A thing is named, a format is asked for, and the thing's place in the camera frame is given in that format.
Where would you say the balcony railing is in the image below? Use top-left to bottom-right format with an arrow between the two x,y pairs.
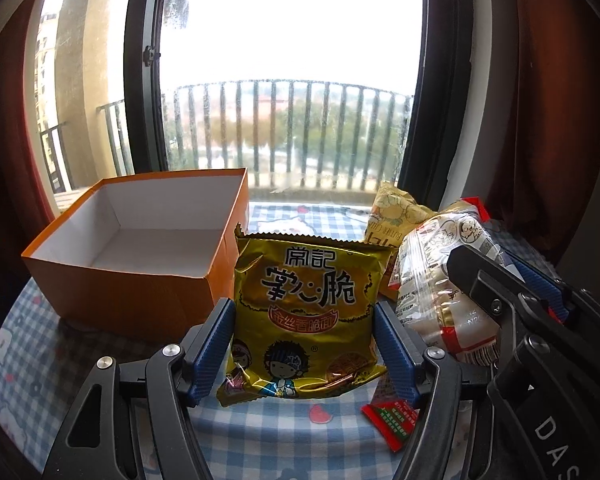
40,78 -> 414,192

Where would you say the red curtain left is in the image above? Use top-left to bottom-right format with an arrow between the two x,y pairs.
0,0 -> 56,281

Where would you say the red spicy strip packet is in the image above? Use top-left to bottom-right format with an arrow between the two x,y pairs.
361,400 -> 418,453

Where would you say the white red cracker bag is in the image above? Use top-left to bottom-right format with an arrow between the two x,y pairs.
389,200 -> 521,366

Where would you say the black window frame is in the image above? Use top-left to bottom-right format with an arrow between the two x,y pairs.
123,0 -> 474,206

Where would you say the brown curtain right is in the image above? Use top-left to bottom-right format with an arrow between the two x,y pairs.
486,0 -> 600,263

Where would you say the gold noodle snack packet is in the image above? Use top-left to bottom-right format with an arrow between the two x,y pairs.
216,229 -> 391,406

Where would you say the yellow Korean chip bag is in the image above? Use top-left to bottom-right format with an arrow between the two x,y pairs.
364,182 -> 436,248

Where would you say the orange cardboard box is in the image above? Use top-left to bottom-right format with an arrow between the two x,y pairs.
22,168 -> 249,342

